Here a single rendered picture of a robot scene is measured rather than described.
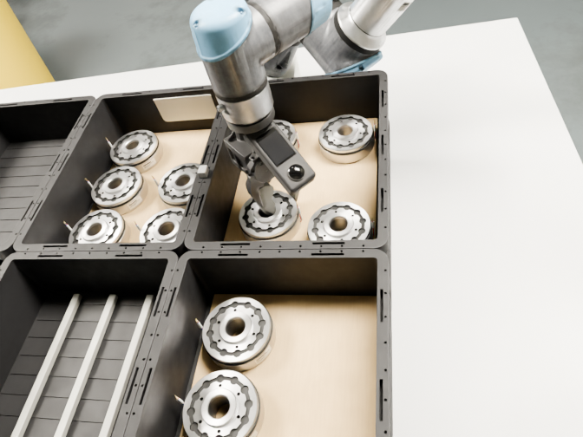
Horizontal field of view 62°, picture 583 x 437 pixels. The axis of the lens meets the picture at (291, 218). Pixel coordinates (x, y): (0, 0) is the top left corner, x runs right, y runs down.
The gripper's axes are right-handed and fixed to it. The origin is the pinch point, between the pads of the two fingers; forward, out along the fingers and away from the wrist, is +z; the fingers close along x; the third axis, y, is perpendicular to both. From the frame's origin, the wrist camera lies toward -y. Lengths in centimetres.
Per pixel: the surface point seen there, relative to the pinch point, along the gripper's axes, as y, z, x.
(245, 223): 1.2, -1.2, 7.4
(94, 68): 245, 85, -15
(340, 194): -3.5, 2.1, -9.3
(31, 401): -0.9, 1.0, 48.3
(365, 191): -6.1, 2.1, -12.9
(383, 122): -4.2, -7.9, -19.7
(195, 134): 32.1, 2.0, 0.6
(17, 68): 227, 56, 21
